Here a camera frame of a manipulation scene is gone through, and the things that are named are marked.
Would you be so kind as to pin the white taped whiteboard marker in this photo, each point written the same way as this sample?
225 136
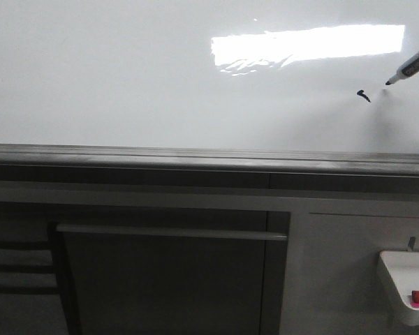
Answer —
408 69

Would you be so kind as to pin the white hanging tray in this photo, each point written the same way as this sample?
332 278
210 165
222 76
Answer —
399 274

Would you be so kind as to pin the grey whiteboard stand frame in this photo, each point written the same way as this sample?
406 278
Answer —
334 240

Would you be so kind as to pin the white whiteboard with metal frame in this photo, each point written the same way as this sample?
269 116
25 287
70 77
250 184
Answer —
227 85

